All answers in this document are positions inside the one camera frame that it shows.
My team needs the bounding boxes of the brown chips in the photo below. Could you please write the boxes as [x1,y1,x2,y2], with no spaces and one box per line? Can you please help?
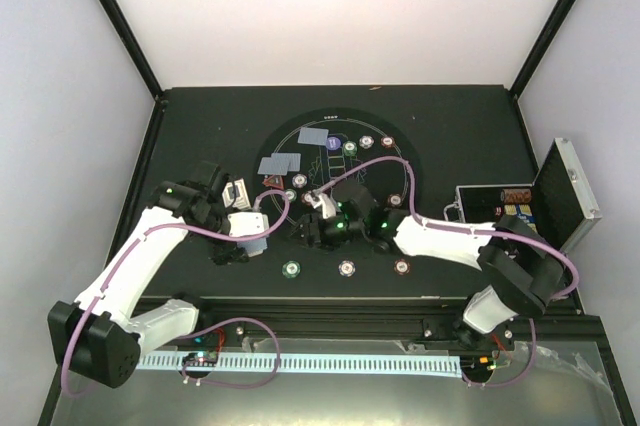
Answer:
[387,194,403,207]
[380,136,395,148]
[301,191,316,206]

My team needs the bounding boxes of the green chips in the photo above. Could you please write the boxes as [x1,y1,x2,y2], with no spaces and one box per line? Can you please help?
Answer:
[284,189,297,202]
[343,141,358,157]

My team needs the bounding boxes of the green chip stack source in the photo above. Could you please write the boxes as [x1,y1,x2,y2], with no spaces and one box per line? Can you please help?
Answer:
[282,261,301,279]

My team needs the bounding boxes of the red triangular button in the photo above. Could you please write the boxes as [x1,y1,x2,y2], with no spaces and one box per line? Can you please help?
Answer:
[262,175,285,190]

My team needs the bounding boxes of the brown orange chip stack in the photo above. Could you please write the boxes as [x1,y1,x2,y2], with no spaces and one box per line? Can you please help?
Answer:
[394,259,411,276]

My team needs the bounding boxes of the dealt card player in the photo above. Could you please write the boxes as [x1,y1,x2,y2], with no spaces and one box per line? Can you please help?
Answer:
[271,153,301,175]
[297,127,329,146]

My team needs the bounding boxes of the purple round button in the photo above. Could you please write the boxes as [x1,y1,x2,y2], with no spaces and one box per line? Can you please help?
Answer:
[325,136,342,151]

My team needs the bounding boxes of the dealt card top player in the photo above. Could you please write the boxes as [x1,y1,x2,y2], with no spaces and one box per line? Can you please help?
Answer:
[297,127,329,146]

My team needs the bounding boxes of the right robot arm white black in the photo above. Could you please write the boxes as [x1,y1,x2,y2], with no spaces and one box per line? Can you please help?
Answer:
[290,180,565,350]

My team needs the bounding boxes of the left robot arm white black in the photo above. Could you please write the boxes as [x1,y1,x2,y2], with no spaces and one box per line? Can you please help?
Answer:
[47,162,251,388]

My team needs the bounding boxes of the white card box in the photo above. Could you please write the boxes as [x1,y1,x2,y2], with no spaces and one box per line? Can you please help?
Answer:
[222,179,252,211]

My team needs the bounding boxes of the round black poker mat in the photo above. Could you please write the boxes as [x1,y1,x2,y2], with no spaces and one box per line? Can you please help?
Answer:
[255,108,420,229]

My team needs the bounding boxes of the left circuit board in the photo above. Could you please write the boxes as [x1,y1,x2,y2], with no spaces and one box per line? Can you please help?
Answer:
[182,351,218,367]

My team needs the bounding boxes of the circuit board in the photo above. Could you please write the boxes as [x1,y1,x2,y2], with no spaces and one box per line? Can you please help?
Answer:
[469,356,512,371]
[182,351,218,367]

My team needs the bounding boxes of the light blue slotted strip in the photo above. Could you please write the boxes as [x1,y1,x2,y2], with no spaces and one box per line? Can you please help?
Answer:
[137,351,462,379]

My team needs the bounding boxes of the boxed card deck in case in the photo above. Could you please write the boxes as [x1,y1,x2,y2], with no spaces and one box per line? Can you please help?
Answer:
[503,204,537,231]

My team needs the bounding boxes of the brown chip row in case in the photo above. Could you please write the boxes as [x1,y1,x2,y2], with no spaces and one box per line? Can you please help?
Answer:
[500,188,533,204]

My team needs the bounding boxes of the right circuit board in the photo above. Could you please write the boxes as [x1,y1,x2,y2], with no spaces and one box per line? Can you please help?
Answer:
[469,356,512,371]

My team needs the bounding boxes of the aluminium poker case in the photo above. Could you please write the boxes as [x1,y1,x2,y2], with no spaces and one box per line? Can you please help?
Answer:
[443,138,602,254]

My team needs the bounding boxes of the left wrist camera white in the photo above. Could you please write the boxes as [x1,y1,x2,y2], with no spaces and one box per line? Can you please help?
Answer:
[227,211,269,238]

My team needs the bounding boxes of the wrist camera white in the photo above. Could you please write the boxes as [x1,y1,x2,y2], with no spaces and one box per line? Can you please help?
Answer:
[309,191,338,220]
[227,211,269,238]

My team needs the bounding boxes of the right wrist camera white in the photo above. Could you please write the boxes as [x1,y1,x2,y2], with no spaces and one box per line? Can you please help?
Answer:
[309,191,338,220]

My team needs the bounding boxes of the black aluminium rail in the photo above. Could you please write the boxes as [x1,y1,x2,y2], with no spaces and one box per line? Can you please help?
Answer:
[197,295,474,342]

